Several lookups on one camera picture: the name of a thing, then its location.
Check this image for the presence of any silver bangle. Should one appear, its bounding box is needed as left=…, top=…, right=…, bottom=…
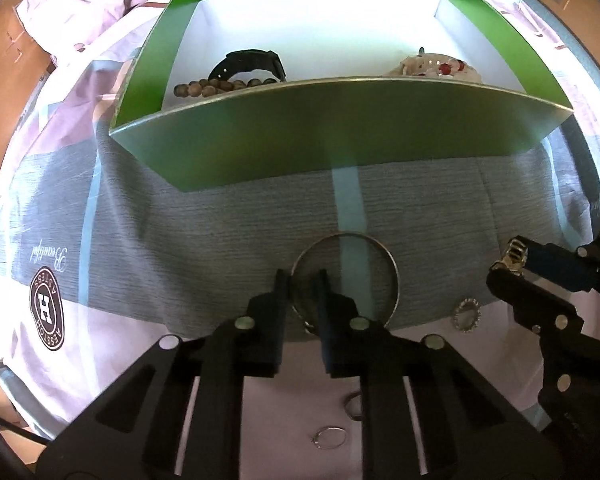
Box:
left=290, top=231, right=400, bottom=334

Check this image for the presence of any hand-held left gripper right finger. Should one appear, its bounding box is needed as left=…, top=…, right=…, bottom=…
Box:
left=315, top=269, right=566, bottom=480

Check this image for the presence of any brown bead bracelet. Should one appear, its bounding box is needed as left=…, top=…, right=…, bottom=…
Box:
left=173, top=77, right=279, bottom=99

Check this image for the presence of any plain silver ring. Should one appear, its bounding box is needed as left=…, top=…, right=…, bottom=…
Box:
left=343, top=392, right=364, bottom=421

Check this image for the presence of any red white bead bracelet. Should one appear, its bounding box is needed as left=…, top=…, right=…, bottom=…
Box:
left=420, top=59, right=469, bottom=77

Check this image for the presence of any black cable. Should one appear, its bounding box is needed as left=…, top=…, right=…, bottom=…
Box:
left=0, top=400, right=52, bottom=445

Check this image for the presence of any sparkly silver ring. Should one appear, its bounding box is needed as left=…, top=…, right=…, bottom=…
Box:
left=451, top=297, right=481, bottom=333

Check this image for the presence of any wooden slatted bed board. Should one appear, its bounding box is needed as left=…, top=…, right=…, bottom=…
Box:
left=485, top=0, right=600, bottom=83

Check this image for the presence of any thin silver hoop earring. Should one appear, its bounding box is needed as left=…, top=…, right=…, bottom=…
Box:
left=310, top=426, right=347, bottom=449

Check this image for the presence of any white wristwatch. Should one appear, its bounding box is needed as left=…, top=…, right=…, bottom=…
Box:
left=384, top=47, right=484, bottom=81

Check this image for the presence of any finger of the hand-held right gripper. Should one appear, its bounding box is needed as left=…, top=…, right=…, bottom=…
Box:
left=515, top=231, right=600, bottom=307
left=486, top=265, right=600, bottom=441

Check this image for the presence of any black wristwatch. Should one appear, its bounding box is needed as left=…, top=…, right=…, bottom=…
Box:
left=207, top=49, right=287, bottom=84

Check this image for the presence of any green cardboard box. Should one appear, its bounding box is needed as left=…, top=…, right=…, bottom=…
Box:
left=108, top=0, right=575, bottom=193

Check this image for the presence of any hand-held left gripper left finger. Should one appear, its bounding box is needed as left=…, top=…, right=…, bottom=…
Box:
left=40, top=269, right=288, bottom=480

